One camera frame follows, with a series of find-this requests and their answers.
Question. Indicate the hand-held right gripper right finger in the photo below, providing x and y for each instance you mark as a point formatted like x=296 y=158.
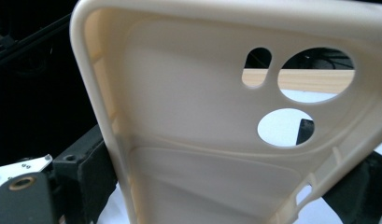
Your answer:
x=356 y=193

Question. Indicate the metal floor rail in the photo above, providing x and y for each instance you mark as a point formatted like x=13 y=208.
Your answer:
x=30 y=40

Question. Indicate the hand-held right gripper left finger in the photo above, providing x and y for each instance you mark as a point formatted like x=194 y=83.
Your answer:
x=86 y=180

